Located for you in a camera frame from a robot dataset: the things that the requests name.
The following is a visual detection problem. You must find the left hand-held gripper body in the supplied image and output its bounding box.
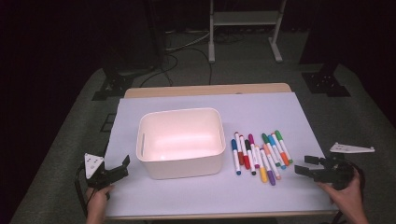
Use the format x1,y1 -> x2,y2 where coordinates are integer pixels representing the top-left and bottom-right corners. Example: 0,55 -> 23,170
84,152 -> 110,190

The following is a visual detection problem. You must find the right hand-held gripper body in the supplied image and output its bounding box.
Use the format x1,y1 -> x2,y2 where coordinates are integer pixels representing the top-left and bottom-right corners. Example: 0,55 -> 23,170
313,142 -> 375,191

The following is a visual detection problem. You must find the orange marker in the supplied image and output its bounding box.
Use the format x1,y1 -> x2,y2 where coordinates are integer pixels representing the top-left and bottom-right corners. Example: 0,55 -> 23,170
271,132 -> 290,167

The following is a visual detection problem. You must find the purple marker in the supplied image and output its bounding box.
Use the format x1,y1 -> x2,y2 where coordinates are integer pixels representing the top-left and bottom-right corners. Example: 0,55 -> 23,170
259,147 -> 276,187

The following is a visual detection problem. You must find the yellow marker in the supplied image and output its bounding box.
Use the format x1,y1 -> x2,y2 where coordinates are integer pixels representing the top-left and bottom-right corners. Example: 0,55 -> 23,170
255,145 -> 269,184

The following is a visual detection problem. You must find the peach marker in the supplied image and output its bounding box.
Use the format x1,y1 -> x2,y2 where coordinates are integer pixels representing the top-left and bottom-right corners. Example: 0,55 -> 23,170
262,143 -> 282,181

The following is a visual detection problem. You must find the light blue marker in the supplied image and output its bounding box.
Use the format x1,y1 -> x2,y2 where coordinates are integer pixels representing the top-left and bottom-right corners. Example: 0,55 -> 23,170
268,134 -> 287,171

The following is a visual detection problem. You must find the dark green marker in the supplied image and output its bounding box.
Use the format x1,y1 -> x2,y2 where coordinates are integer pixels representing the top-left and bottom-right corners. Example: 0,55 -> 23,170
261,133 -> 281,168

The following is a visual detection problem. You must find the white plastic bin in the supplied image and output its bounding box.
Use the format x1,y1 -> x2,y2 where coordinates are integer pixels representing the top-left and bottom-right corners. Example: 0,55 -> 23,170
135,107 -> 227,181

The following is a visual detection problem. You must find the red marker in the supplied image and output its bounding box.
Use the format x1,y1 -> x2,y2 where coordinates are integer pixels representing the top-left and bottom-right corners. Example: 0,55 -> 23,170
238,134 -> 251,171

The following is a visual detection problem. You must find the black marker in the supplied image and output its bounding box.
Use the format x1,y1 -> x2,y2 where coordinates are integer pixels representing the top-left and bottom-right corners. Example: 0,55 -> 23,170
244,139 -> 257,176

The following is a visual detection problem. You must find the magenta marker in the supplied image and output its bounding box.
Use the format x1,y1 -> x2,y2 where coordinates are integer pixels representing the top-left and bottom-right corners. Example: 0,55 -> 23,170
247,133 -> 261,170

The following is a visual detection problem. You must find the person's right hand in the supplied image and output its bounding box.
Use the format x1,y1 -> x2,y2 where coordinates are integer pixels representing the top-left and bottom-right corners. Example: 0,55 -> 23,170
317,175 -> 366,217

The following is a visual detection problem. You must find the person's left hand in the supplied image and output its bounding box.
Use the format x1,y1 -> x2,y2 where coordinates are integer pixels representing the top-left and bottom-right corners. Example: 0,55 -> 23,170
85,185 -> 115,216

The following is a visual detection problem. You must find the floor socket plate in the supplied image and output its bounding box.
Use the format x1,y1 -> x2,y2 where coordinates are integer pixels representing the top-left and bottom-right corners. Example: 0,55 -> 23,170
100,113 -> 117,133

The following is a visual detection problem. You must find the black metal stand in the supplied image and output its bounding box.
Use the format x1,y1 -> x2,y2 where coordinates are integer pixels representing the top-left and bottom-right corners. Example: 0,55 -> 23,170
301,63 -> 352,98
92,66 -> 134,102

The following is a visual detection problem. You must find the wooden table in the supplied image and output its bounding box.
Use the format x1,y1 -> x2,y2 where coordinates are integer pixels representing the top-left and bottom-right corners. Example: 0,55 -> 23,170
104,82 -> 340,221

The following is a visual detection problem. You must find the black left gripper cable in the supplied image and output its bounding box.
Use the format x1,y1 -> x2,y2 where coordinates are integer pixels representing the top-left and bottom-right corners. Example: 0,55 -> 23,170
74,162 -> 94,217

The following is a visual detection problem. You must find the black floor cable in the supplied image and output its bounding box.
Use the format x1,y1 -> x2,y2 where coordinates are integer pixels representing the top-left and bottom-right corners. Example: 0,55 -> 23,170
174,46 -> 214,86
139,53 -> 179,88

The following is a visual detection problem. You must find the white floor cable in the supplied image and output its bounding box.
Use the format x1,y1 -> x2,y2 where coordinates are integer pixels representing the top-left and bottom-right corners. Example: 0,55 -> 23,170
165,31 -> 210,52

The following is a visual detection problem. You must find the white metal frame stand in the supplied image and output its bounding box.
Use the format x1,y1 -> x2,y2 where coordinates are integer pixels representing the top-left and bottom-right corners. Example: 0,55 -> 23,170
207,0 -> 288,64

